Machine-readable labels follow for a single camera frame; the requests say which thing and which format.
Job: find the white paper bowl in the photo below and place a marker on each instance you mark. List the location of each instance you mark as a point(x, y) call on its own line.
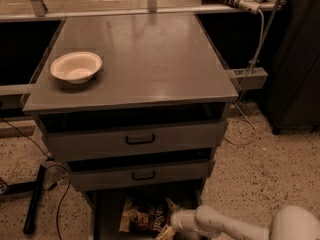
point(76, 67)

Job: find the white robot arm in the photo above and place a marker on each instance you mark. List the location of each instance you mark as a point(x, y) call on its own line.
point(289, 223)

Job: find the black metal stand leg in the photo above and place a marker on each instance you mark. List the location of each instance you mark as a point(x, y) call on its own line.
point(29, 226)

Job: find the grey drawer cabinet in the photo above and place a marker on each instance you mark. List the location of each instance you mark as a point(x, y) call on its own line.
point(158, 69)

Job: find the black middle drawer handle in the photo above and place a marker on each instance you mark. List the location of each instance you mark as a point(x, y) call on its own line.
point(143, 176)

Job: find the grey middle drawer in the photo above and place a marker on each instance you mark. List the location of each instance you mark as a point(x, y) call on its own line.
point(120, 178)

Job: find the grey bottom drawer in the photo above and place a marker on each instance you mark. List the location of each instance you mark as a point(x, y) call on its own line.
point(109, 205)

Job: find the grey top drawer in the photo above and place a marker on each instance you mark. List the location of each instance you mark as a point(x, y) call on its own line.
point(111, 143)

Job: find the grey side bracket box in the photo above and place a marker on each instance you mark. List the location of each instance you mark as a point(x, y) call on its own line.
point(244, 81)

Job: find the grey drawer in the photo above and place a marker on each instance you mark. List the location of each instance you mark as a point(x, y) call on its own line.
point(120, 178)
point(111, 143)
point(109, 205)

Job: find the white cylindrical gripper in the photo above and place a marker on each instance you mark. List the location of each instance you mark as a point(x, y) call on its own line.
point(180, 219)

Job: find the black drawer handle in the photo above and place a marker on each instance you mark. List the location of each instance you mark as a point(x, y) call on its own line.
point(143, 176)
point(140, 140)

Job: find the brown chip bag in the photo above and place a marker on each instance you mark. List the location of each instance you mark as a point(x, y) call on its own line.
point(144, 216)

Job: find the black top drawer handle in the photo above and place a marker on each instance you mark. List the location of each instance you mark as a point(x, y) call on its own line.
point(140, 140)

